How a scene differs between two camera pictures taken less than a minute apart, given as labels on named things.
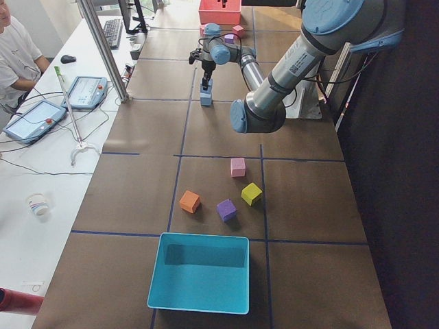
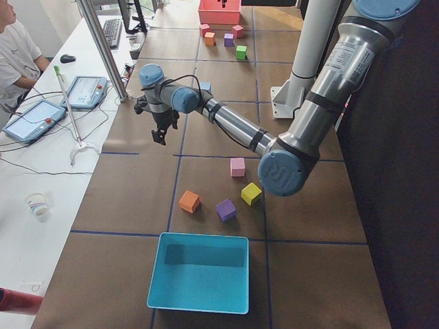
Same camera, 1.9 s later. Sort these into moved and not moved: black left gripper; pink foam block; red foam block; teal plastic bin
Moved: black left gripper
Not moved: pink foam block; red foam block; teal plastic bin
